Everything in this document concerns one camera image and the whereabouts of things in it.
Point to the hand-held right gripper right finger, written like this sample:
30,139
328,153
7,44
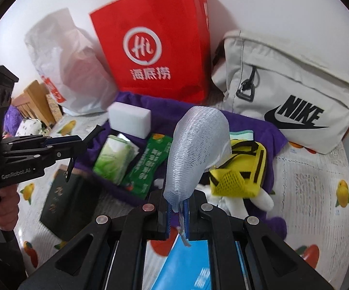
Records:
195,220

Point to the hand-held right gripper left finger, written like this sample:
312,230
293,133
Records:
159,220

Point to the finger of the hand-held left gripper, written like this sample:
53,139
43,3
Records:
50,158
41,142

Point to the green wet wipe packet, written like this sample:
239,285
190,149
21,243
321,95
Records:
144,166

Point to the green tissue packet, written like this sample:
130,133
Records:
114,160

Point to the white mesh bath scrubber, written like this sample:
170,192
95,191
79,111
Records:
192,145

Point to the white sponge block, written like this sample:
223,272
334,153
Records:
129,119

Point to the person's left hand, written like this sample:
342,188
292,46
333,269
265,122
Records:
5,208

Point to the white spotted pillow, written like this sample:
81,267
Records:
29,127

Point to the purple plush toy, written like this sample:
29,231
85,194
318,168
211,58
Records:
12,119

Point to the brown framed board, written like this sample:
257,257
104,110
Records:
53,108

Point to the blue tissue pack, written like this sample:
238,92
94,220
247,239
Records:
186,265

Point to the black tin box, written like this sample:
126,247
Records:
68,205

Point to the white plastic shopping bag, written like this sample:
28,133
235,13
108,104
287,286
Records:
71,66

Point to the purple towel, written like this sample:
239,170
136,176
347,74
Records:
162,117

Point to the grey waist bag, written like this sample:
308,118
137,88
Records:
283,75

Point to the red paper bag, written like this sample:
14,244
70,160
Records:
162,15

